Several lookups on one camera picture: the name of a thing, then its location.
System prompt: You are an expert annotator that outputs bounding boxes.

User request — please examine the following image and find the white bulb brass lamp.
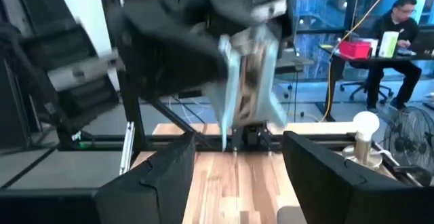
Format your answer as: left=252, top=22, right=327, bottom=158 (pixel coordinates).
left=341, top=111, right=384, bottom=170

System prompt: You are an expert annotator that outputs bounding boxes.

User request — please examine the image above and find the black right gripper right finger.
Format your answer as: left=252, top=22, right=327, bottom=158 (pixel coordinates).
left=281, top=131, right=434, bottom=224

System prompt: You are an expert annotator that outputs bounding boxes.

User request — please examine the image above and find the white green carton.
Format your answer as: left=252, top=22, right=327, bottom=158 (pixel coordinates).
left=378, top=31, right=400, bottom=58

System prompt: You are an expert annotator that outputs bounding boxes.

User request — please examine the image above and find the red box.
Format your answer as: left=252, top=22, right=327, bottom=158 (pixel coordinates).
left=338, top=40, right=373, bottom=60

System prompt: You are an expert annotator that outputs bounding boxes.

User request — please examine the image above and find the black office chair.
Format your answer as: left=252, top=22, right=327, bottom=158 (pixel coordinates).
left=340, top=60, right=394, bottom=105

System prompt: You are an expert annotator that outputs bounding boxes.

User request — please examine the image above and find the yellow cable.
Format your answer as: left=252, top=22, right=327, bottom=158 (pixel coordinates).
left=320, top=0, right=397, bottom=123

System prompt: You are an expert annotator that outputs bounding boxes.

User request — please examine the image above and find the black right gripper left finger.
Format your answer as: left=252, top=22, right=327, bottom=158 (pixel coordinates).
left=0, top=131, right=197, bottom=224

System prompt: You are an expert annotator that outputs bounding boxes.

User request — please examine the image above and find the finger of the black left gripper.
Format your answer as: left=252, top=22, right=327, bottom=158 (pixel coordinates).
left=117, top=0, right=229, bottom=100
left=249, top=0, right=294, bottom=45

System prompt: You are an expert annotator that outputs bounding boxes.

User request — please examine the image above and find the silver aluminium bar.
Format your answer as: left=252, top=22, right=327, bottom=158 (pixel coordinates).
left=120, top=122, right=136, bottom=176

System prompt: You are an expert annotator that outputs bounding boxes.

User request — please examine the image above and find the black desk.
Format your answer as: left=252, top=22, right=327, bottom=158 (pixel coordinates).
left=318, top=43, right=434, bottom=123

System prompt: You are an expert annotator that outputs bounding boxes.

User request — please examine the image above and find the person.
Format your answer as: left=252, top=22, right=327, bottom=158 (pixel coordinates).
left=366, top=0, right=423, bottom=113

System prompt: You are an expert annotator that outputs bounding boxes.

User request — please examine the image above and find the black floor fan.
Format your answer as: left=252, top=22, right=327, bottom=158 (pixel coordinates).
left=382, top=105, right=434, bottom=187

